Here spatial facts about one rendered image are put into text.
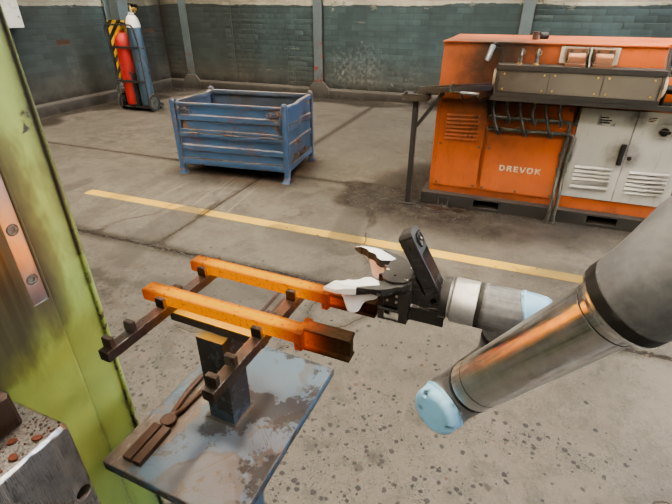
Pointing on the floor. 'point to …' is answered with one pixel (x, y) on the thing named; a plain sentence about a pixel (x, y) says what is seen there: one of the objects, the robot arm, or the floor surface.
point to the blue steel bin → (244, 130)
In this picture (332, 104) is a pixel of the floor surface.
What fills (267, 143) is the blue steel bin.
